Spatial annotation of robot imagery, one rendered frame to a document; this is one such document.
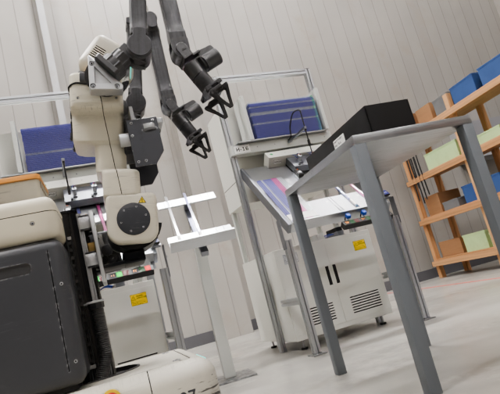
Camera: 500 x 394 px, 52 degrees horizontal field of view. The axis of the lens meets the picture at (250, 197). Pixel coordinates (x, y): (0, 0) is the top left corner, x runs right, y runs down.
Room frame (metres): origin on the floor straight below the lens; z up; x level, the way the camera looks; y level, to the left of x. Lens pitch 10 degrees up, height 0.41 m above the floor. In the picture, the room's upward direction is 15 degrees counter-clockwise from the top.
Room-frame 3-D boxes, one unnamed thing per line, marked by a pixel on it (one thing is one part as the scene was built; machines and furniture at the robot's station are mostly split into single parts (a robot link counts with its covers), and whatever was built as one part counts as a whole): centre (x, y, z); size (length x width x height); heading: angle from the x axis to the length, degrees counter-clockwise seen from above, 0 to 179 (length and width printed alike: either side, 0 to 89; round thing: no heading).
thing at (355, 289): (3.41, -0.34, 0.65); 1.01 x 0.73 x 1.29; 21
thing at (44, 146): (2.96, 0.99, 1.52); 0.51 x 0.13 x 0.27; 111
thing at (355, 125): (1.94, -0.45, 0.86); 0.57 x 0.17 x 0.11; 17
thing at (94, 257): (1.73, 0.47, 0.68); 0.28 x 0.27 x 0.25; 17
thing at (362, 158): (1.95, -0.47, 0.40); 0.70 x 0.45 x 0.80; 17
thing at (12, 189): (1.59, 0.72, 0.87); 0.23 x 0.15 x 0.11; 17
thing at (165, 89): (1.96, 0.22, 1.40); 0.11 x 0.06 x 0.43; 17
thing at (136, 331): (3.05, 1.09, 0.31); 0.70 x 0.65 x 0.62; 111
